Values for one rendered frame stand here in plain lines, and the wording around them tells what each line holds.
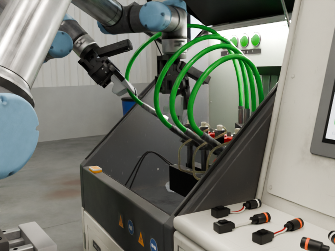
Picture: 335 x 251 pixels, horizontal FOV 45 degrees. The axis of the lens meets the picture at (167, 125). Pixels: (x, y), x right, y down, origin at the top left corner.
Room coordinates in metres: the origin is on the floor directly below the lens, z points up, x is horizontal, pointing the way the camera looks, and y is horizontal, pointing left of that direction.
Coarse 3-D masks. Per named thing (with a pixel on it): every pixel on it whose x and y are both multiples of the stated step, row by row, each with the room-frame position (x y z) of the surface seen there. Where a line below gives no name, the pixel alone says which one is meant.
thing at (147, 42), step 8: (192, 24) 1.32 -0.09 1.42; (200, 24) 1.33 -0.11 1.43; (160, 32) 1.31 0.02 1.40; (216, 32) 1.33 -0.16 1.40; (152, 40) 1.31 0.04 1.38; (136, 56) 1.30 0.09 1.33; (128, 64) 1.30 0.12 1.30; (128, 72) 1.30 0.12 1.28; (128, 80) 1.30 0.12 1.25; (240, 80) 1.33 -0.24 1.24; (240, 88) 1.33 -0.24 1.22; (240, 96) 1.34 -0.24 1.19; (240, 104) 1.34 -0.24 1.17
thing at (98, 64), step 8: (88, 48) 1.32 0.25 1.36; (96, 48) 1.34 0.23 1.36; (88, 56) 1.34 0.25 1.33; (96, 56) 1.33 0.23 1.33; (104, 56) 1.32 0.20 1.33; (80, 64) 1.33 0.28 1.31; (88, 64) 1.32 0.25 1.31; (96, 64) 1.33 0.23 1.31; (104, 64) 1.30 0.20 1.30; (112, 64) 1.30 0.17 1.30; (88, 72) 1.30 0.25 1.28; (96, 72) 1.30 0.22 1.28; (104, 72) 1.30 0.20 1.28; (112, 72) 1.31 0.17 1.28; (120, 72) 1.34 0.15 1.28; (96, 80) 1.30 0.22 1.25; (104, 80) 1.29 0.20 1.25; (104, 88) 1.36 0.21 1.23
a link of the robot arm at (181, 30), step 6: (168, 0) 1.19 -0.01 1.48; (174, 0) 1.19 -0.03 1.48; (180, 0) 1.20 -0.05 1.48; (174, 6) 1.19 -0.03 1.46; (180, 6) 1.19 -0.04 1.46; (180, 12) 1.19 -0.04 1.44; (186, 12) 1.21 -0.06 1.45; (180, 18) 1.17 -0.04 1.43; (186, 18) 1.22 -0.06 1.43; (180, 24) 1.18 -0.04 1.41; (186, 24) 1.22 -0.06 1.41; (174, 30) 1.18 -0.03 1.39; (180, 30) 1.19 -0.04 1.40; (186, 30) 1.22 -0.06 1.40; (162, 36) 1.21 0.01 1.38; (168, 36) 1.19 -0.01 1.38; (174, 36) 1.19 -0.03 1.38; (180, 36) 1.19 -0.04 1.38; (186, 36) 1.22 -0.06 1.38
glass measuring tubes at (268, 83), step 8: (264, 72) 1.30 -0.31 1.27; (272, 72) 1.27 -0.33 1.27; (264, 80) 1.31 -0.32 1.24; (272, 80) 1.28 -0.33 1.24; (256, 88) 1.35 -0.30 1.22; (264, 88) 1.31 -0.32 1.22; (272, 88) 1.28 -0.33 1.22; (256, 96) 1.34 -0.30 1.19; (264, 96) 1.31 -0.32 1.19; (256, 104) 1.34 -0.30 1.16
